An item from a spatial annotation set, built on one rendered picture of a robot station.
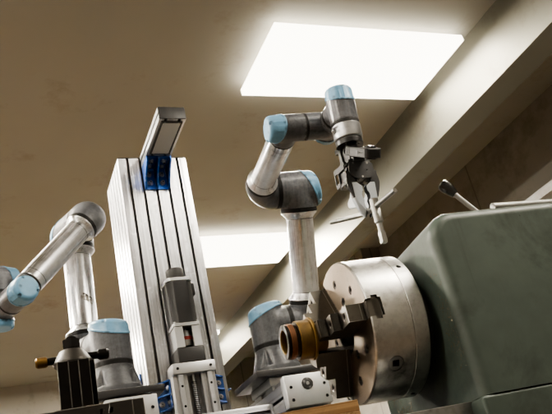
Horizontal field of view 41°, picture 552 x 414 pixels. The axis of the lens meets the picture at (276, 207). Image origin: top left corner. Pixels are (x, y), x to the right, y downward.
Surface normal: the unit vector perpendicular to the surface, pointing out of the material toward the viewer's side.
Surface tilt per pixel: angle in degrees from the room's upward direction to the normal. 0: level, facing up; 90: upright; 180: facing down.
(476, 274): 90
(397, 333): 111
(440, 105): 90
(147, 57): 180
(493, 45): 90
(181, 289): 90
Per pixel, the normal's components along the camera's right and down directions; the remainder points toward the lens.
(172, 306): -0.42, -0.30
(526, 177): -0.92, 0.04
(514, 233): 0.22, -0.45
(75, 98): 0.21, 0.89
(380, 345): 0.29, 0.01
